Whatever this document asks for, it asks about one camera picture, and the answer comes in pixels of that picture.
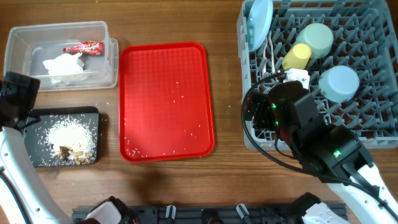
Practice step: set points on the black food waste tray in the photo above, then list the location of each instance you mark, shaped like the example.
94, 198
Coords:
40, 124

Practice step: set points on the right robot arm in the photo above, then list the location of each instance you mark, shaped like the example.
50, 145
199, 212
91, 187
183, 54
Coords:
331, 153

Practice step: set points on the small light blue bowl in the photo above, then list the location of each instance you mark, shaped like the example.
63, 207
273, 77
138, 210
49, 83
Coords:
339, 84

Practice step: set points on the yellow plastic cup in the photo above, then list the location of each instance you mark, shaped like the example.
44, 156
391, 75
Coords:
297, 57

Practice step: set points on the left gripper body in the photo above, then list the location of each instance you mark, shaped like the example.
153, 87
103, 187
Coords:
20, 97

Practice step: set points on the white plastic spoon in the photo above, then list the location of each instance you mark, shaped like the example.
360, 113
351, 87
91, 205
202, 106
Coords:
264, 69

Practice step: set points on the white plastic fork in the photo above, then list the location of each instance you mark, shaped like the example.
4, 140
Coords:
272, 53

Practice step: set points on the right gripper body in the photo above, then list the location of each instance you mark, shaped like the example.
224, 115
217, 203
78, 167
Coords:
265, 119

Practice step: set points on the white napkin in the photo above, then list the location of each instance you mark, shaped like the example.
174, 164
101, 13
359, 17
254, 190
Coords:
66, 68

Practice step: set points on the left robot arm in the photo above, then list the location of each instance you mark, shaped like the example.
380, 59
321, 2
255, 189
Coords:
24, 197

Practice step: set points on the grey dishwasher rack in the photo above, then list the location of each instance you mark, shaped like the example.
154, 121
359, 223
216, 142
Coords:
364, 40

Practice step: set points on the clear plastic waste bin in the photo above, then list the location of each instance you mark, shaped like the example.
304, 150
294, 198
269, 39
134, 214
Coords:
28, 46

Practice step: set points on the red serving tray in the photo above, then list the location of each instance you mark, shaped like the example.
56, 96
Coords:
165, 108

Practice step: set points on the red snack wrapper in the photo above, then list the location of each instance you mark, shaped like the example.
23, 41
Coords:
86, 48

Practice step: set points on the food scraps and rice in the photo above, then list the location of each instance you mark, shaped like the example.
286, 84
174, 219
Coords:
71, 140

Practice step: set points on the mint green bowl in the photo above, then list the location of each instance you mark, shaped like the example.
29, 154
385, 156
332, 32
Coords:
318, 37

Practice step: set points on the large light blue plate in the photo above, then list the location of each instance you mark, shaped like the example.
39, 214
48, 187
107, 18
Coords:
259, 23

